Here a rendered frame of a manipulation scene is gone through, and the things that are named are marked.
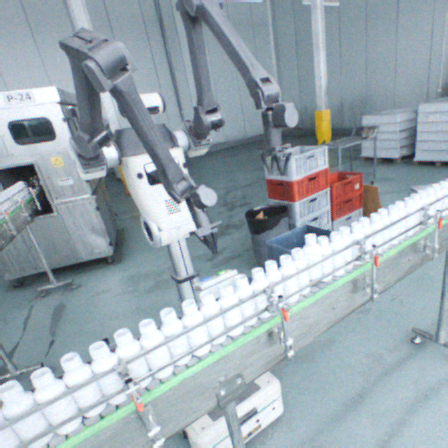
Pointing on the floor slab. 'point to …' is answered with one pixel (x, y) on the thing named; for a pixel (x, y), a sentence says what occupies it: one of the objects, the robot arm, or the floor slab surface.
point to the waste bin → (266, 228)
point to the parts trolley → (352, 152)
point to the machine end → (75, 189)
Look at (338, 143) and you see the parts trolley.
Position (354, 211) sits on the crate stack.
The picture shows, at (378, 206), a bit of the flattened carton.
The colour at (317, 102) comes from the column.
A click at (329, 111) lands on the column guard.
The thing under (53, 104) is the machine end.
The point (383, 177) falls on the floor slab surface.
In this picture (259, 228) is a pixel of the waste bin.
